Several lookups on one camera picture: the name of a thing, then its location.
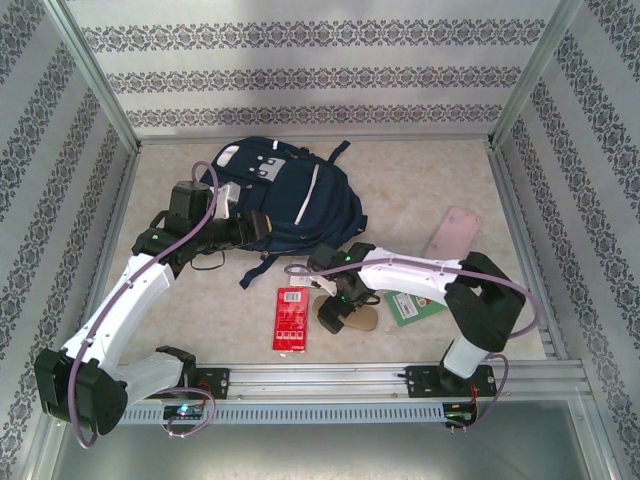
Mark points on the tan glasses case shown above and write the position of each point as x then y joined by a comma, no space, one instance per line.
362,320

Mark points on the navy blue backpack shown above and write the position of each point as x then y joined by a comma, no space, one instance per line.
295,200

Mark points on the green card with barcode label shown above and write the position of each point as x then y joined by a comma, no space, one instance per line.
407,307

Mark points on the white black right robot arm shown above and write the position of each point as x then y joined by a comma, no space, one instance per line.
410,275

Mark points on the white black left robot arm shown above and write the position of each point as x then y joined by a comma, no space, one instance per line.
130,305

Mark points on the red flat package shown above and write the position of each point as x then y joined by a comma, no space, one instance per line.
290,320

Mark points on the pink pencil case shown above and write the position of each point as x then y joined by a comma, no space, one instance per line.
452,232

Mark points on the small circuit board with plugs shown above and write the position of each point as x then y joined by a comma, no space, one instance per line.
459,415

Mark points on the small circuit board green light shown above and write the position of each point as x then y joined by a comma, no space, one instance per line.
184,412

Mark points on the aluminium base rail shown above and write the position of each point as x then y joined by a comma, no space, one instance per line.
320,380

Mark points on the aluminium frame post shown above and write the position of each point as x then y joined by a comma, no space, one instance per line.
537,65
90,65

